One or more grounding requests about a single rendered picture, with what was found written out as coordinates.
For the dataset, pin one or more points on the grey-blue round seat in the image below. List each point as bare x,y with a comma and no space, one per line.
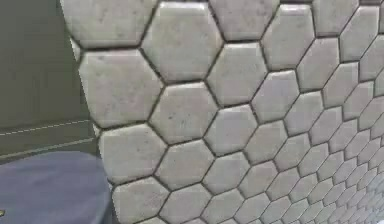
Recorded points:
50,190

